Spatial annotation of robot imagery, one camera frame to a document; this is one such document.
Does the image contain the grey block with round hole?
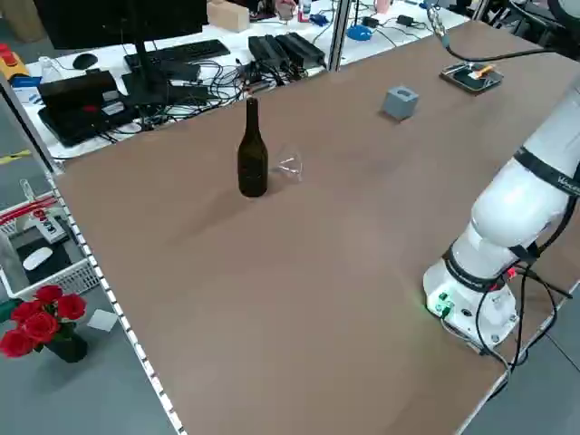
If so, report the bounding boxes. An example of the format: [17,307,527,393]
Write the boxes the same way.
[382,83,421,122]

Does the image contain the clear plastic funnel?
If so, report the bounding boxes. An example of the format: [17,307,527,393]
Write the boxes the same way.
[271,143,305,183]

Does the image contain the dark glass bottle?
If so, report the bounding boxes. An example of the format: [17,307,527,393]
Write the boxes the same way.
[237,97,269,198]

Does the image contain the black power strip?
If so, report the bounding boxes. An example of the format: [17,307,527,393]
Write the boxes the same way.
[247,34,291,70]
[275,32,326,65]

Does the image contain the black keyboard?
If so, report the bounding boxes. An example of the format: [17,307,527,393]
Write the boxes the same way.
[124,39,227,69]

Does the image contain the cardboard box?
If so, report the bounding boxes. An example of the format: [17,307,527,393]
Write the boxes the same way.
[207,0,250,32]

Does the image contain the white paper card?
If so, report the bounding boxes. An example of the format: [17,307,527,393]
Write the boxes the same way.
[86,309,117,332]

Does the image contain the white plastic basket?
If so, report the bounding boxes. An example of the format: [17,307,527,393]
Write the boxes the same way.
[0,192,102,298]

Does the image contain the shiny metal tray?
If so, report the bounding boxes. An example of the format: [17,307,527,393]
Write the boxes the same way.
[439,62,505,97]

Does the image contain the black laptop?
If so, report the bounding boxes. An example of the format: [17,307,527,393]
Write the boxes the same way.
[36,70,137,147]

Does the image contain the white computer mouse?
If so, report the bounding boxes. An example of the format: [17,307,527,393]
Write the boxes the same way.
[22,247,52,271]

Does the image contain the black vase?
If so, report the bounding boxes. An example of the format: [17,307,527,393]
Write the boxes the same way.
[44,333,90,363]

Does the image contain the black monitor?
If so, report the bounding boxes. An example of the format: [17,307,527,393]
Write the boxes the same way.
[34,0,209,108]

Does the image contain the red roses bunch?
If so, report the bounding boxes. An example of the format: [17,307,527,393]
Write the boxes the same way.
[0,285,87,359]

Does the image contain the yellow box with red button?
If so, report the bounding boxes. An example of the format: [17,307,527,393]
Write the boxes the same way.
[0,43,28,81]

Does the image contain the aluminium post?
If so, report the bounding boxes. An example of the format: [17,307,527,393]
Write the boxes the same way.
[329,0,353,72]

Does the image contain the grey cable with silver plug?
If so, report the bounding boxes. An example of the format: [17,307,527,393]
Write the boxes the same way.
[425,0,563,63]

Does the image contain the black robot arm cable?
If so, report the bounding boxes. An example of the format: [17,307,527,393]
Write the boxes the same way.
[470,194,576,368]

